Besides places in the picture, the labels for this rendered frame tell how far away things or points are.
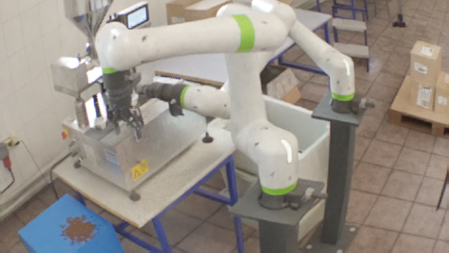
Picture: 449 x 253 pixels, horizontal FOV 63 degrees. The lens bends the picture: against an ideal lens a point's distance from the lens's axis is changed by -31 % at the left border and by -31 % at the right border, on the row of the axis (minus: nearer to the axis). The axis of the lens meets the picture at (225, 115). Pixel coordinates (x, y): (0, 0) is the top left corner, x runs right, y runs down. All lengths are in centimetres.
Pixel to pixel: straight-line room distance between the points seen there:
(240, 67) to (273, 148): 26
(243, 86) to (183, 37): 41
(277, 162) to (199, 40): 48
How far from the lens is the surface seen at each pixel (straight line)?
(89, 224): 226
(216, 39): 129
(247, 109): 163
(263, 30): 135
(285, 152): 154
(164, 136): 218
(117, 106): 139
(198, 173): 220
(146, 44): 121
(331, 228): 266
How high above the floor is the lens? 199
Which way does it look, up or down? 28 degrees down
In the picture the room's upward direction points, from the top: 7 degrees counter-clockwise
